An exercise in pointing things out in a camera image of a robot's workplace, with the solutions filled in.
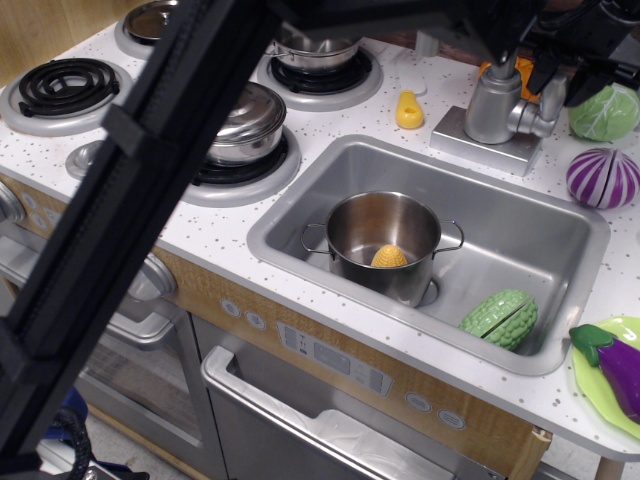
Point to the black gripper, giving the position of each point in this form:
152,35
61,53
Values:
597,33

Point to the silver faucet lever handle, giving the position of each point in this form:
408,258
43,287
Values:
552,97

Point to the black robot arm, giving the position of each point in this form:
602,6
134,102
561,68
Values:
129,202

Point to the green toy cabbage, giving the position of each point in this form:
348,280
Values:
609,115

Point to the silver toy faucet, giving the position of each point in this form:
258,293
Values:
501,132

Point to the purple white toy onion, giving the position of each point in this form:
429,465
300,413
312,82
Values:
603,178

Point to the yellow toy pear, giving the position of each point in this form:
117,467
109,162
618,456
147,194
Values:
409,113

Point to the silver toy sink basin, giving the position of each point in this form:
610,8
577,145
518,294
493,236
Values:
495,236

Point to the green toy bitter melon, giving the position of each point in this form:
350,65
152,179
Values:
504,318

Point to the open small steel pot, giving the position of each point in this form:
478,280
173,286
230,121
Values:
300,53

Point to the yellow toy corn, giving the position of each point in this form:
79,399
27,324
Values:
389,256

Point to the stainless steel pot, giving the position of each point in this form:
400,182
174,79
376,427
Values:
359,225

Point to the light green plate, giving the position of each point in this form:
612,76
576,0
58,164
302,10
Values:
600,380

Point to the purple toy eggplant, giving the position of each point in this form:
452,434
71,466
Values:
615,365

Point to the lidded steel saucepan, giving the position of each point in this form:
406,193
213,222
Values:
253,128

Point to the steel lid on burner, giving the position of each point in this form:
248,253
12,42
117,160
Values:
146,23

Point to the grey oven dial right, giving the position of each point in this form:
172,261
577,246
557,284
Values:
154,280

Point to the grey oven dial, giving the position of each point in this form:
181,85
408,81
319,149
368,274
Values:
154,280
11,208

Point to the silver dishwasher door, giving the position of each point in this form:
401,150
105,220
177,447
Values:
277,422

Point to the grey stove knob front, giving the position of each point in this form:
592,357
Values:
80,159

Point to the black coil burner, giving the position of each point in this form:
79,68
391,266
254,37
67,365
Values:
65,87

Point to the silver oven door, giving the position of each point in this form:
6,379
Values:
143,377

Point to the grey oven dial left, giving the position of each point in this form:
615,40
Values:
11,208

